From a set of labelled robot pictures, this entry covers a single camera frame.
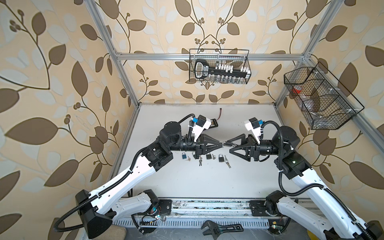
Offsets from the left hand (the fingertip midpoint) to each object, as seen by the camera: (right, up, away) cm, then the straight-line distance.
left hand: (222, 146), depth 54 cm
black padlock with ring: (-7, -16, +37) cm, 41 cm away
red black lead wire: (+9, +16, +63) cm, 65 cm away
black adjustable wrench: (0, -41, +15) cm, 44 cm away
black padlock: (-2, -13, +38) cm, 40 cm away
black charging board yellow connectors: (+3, +7, +55) cm, 55 cm away
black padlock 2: (+6, -15, +38) cm, 41 cm away
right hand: (+3, -1, +2) cm, 4 cm away
